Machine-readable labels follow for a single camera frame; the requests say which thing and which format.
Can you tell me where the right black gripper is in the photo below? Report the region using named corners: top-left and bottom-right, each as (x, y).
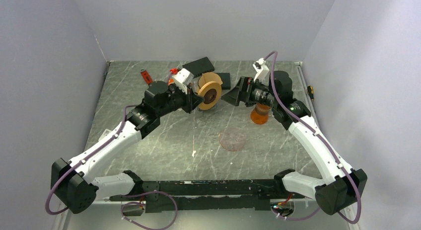
top-left (221, 76), bottom-right (278, 108)

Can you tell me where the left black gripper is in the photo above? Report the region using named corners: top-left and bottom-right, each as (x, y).
top-left (157, 83), bottom-right (205, 117)

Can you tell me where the brown paper coffee filter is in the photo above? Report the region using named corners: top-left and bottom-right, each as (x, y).
top-left (197, 72), bottom-right (223, 92)

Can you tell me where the pink dripper with wooden ring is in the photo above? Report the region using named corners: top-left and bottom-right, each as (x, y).
top-left (218, 128), bottom-right (246, 152)

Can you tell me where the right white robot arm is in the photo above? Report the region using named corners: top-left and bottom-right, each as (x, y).
top-left (221, 71), bottom-right (367, 218)

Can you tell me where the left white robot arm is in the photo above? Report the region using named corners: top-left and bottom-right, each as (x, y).
top-left (45, 81), bottom-right (204, 215)

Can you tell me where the black box front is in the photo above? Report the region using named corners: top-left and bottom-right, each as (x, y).
top-left (217, 73), bottom-right (231, 90)

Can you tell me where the black box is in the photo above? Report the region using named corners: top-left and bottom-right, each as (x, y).
top-left (182, 57), bottom-right (215, 78)
top-left (217, 73), bottom-right (231, 90)

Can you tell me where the orange glass cup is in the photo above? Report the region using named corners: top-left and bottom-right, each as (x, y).
top-left (250, 103), bottom-right (271, 125)

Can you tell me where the black box rear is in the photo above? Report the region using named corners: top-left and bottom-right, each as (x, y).
top-left (182, 57), bottom-right (215, 78)

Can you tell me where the red adjustable wrench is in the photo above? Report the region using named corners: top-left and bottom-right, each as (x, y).
top-left (140, 69), bottom-right (153, 85)

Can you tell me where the yellow black screwdriver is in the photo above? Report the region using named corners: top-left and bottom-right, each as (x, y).
top-left (307, 85), bottom-right (314, 101)

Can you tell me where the white small block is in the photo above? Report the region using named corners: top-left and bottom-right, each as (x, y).
top-left (98, 129), bottom-right (112, 141)

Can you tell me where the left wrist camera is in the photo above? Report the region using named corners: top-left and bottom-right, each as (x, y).
top-left (169, 68), bottom-right (194, 94)

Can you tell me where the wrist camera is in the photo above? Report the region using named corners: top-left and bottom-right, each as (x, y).
top-left (252, 58), bottom-right (270, 82)
top-left (169, 68), bottom-right (194, 94)

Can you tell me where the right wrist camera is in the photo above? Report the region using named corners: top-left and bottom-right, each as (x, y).
top-left (252, 58), bottom-right (270, 82)

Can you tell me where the black base frame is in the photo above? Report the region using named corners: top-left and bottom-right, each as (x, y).
top-left (110, 170), bottom-right (297, 213)

